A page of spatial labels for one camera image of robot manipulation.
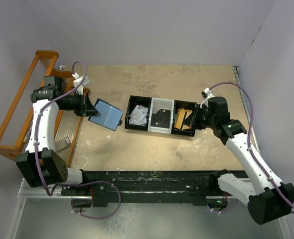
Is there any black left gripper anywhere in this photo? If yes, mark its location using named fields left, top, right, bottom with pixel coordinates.
left=60, top=91, right=100, bottom=117

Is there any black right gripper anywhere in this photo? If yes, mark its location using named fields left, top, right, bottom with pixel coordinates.
left=183, top=104, right=216, bottom=130

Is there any blue leather card holder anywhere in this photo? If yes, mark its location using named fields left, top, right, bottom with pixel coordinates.
left=88, top=98, right=123, bottom=131

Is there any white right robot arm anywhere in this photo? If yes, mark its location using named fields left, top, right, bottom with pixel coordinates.
left=184, top=93, right=294, bottom=225

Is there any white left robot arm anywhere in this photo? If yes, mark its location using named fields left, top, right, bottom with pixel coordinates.
left=16, top=73, right=100, bottom=195

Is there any black bin with gold cards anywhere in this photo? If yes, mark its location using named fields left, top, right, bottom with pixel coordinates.
left=171, top=100, right=196, bottom=137

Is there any pile of gold cards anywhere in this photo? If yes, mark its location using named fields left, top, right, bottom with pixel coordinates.
left=174, top=108, right=192, bottom=130

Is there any pile of black cards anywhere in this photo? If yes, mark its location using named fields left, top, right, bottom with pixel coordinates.
left=150, top=109, right=171, bottom=128

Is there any white middle bin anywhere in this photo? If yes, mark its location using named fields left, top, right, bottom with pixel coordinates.
left=147, top=98, right=174, bottom=134

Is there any small grey box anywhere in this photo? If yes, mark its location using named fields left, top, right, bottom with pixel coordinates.
left=54, top=137, right=71, bottom=152

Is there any orange wooden rack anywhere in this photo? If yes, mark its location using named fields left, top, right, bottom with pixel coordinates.
left=0, top=50, right=83, bottom=166

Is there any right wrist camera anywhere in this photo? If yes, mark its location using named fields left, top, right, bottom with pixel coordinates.
left=200, top=88, right=215, bottom=108

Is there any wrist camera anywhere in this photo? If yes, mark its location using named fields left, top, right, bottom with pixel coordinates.
left=200, top=88, right=215, bottom=108
left=72, top=73, right=90, bottom=95

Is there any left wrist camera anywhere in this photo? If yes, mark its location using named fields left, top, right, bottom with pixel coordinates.
left=72, top=73, right=90, bottom=95

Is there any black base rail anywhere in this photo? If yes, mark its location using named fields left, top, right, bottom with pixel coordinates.
left=64, top=171, right=231, bottom=209

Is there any aluminium frame rail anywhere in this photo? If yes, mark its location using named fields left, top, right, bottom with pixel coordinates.
left=16, top=177, right=281, bottom=200

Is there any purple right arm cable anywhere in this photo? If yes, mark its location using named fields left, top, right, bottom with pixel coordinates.
left=208, top=82, right=294, bottom=217

